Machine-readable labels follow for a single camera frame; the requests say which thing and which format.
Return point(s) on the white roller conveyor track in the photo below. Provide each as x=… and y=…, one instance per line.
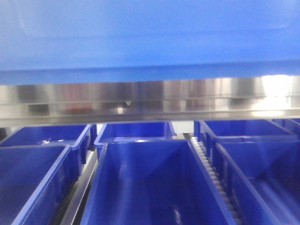
x=214, y=177

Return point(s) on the steel guide rail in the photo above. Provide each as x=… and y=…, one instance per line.
x=72, y=207

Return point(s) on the stainless steel shelf beam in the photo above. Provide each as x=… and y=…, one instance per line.
x=266, y=97

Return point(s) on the dark blue bin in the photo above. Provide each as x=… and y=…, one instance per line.
x=153, y=183
x=262, y=180
x=211, y=132
x=33, y=183
x=79, y=137
x=131, y=132

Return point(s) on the light blue ribbed crate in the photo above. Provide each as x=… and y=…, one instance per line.
x=80, y=41

